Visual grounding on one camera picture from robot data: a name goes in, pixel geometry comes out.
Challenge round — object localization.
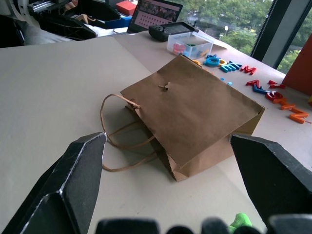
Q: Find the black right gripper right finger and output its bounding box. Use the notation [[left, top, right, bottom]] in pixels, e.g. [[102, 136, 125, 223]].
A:
[[230, 135, 312, 227]]

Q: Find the red plastic letter A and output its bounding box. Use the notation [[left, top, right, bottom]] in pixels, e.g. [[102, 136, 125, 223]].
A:
[[245, 78, 263, 88]]

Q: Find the red box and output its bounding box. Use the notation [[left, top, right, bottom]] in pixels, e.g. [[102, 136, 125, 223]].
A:
[[115, 0, 137, 16]]

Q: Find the dark window frame post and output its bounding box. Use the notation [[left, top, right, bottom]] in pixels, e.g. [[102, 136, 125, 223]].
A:
[[251, 0, 312, 70]]

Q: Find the red plastic letter M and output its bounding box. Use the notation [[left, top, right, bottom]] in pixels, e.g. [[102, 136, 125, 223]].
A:
[[239, 65, 257, 76]]

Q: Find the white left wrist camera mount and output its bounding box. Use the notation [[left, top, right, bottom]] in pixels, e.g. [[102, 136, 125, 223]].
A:
[[8, 0, 34, 23]]

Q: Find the brown paper bag with handles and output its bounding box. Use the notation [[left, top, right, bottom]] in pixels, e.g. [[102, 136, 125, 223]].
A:
[[100, 54, 266, 182]]

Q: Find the orange box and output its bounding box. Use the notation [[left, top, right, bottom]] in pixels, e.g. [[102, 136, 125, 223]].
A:
[[282, 34, 312, 96]]

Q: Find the orange plastic letter N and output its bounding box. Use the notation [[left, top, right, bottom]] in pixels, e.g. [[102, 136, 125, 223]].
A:
[[289, 109, 310, 124]]

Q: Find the green object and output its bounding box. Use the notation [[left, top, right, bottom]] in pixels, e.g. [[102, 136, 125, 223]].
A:
[[228, 213, 253, 234]]

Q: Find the red plastic letter S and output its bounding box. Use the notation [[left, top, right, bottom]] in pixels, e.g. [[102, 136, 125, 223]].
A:
[[265, 91, 284, 102]]

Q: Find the clear plastic box of letters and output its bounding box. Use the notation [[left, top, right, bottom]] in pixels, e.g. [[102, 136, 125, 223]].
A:
[[167, 31, 214, 59]]

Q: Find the black handheld remote controller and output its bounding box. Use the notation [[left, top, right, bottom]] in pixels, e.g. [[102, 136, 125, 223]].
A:
[[148, 21, 199, 42]]

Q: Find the cyan plastic letter E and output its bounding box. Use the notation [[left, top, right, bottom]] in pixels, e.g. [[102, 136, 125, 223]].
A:
[[221, 62, 235, 74]]

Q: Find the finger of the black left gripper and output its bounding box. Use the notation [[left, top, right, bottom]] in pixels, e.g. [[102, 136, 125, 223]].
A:
[[73, 0, 122, 29], [38, 15, 98, 41]]

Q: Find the black laptop computer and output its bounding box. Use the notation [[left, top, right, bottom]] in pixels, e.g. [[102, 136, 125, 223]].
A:
[[127, 0, 183, 34]]

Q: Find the grey fabric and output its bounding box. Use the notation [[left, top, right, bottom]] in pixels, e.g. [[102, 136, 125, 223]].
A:
[[23, 21, 76, 46]]

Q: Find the white plastic box lid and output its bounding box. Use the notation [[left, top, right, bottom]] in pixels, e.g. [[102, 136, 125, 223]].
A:
[[192, 30, 229, 51]]

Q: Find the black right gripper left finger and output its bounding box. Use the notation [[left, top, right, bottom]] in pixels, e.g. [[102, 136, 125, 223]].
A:
[[0, 131, 108, 234]]

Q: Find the blue plastic bin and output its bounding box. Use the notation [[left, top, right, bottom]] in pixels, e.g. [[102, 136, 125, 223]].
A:
[[106, 13, 134, 29]]

